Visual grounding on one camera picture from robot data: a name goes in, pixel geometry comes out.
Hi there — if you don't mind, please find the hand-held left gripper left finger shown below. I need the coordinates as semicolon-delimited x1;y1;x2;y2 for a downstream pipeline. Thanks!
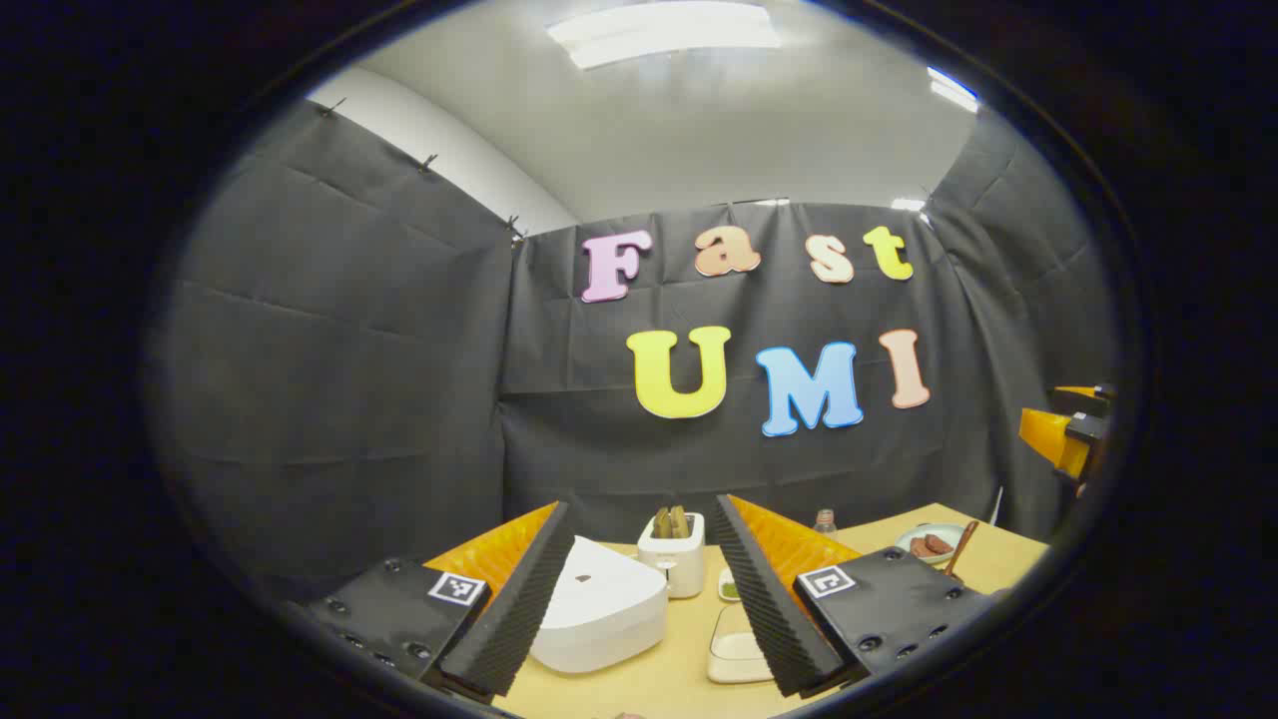
305;501;578;700

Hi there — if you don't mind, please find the white toaster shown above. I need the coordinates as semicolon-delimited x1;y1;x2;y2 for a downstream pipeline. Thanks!
637;512;706;600

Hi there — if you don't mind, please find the black backdrop cloth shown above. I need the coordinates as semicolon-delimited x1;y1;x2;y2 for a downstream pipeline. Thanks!
150;100;1119;600

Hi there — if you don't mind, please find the brown wooden spoon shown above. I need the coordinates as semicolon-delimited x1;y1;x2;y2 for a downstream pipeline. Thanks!
944;520;981;580

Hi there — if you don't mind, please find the clear glass rice container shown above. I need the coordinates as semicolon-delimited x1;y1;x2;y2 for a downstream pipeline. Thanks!
707;603;776;685

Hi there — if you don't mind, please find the pale green plate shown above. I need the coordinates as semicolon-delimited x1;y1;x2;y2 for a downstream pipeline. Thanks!
894;523;967;566

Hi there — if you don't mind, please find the large ceiling light panel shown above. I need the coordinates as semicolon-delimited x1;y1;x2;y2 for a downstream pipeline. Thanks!
546;2;782;71

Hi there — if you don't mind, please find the small ceiling light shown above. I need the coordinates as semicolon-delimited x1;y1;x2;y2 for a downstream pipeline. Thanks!
927;66;981;113

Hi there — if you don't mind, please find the white rice cooker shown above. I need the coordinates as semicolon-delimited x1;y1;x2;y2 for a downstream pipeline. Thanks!
529;536;670;675

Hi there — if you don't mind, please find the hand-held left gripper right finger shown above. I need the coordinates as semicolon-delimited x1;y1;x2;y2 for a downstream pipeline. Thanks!
711;494;999;700

